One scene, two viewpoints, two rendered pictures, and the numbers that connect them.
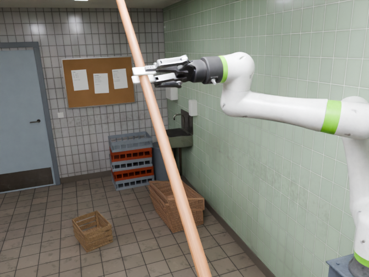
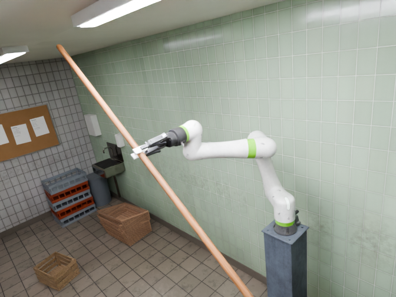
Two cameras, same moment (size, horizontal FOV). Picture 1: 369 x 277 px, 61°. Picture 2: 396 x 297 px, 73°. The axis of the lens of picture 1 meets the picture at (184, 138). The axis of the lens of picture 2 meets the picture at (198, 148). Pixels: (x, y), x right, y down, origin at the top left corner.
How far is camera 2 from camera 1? 0.48 m
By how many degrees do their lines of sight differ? 22
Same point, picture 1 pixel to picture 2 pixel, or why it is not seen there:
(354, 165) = (264, 170)
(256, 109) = (208, 154)
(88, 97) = (10, 149)
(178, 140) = (112, 169)
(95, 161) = (31, 207)
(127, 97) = (51, 141)
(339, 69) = (234, 105)
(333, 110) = (251, 145)
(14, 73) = not seen: outside the picture
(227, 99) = (189, 151)
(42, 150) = not seen: outside the picture
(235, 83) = (193, 141)
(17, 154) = not seen: outside the picture
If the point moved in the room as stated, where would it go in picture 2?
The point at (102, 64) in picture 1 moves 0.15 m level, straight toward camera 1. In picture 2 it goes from (18, 115) to (19, 116)
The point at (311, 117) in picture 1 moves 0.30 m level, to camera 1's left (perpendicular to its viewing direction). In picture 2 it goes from (241, 152) to (192, 167)
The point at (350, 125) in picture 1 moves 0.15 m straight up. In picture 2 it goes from (262, 152) to (261, 126)
